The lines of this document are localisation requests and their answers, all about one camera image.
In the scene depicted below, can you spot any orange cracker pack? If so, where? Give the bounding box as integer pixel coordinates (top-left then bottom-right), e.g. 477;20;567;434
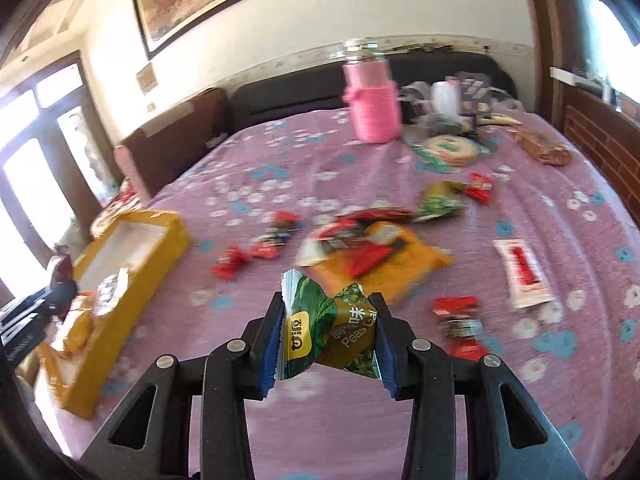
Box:
51;292;93;359

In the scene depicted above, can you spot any red dark candy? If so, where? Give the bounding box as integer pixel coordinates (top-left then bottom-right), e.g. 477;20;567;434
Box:
432;296;490;362

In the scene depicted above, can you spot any green peas snack pack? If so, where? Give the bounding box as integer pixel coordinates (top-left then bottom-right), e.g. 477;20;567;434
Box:
276;269;381;380

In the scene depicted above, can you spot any yellow snack bag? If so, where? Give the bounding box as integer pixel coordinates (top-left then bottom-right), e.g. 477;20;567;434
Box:
307;221;452;306

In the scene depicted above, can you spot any small red candy packet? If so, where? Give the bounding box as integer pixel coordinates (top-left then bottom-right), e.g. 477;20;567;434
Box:
212;246;250;281

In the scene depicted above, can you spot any white red sachet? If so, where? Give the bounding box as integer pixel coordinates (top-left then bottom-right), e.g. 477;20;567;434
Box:
492;240;555;311

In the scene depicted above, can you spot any red dark candy pack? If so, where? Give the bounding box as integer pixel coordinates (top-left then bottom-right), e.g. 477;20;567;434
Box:
295;220;406;278

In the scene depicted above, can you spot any dark red Golden wafer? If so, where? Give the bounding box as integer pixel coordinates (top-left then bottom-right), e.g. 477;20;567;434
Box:
340;207;413;223

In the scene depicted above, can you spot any red twisted candy pack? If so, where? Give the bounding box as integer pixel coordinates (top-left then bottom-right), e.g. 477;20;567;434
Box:
250;211;300;260

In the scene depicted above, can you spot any small green yellow pack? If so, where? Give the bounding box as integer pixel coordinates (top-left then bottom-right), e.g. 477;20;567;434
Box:
413;181;466;222

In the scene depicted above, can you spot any yellow cardboard tray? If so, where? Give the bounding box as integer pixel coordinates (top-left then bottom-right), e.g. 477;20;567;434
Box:
36;210;190;419

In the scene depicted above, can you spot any purple floral tablecloth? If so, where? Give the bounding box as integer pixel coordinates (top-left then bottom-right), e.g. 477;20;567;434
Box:
51;110;639;479

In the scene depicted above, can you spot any wooden glass door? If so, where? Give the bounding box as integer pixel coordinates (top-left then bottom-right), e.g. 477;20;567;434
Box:
1;52;122;302

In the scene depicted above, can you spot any small red candy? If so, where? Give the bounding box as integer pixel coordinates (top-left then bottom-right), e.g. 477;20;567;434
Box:
465;172;494;204

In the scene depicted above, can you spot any maroon armchair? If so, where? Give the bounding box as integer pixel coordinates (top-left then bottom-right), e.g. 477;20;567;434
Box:
114;88;230;204

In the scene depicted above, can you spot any round cookie pack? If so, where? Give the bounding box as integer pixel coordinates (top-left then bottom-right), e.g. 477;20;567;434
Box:
410;134;492;174

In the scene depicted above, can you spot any dark seed bag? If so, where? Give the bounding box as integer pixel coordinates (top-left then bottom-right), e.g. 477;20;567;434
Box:
416;114;465;136

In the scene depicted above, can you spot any brown snack wrapper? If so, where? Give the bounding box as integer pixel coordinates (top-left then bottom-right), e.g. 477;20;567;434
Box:
512;130;572;167

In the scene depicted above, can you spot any pink knit-sleeved bottle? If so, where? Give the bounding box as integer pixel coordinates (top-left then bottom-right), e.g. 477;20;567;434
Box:
343;38;402;144

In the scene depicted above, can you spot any white plastic cup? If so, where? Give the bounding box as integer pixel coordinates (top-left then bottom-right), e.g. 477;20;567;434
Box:
431;79;461;116

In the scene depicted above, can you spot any black phone stand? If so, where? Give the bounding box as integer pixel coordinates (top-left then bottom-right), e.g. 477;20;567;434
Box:
454;72;492;131

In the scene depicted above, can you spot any black sofa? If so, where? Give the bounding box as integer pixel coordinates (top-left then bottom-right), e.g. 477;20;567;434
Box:
228;49;519;134

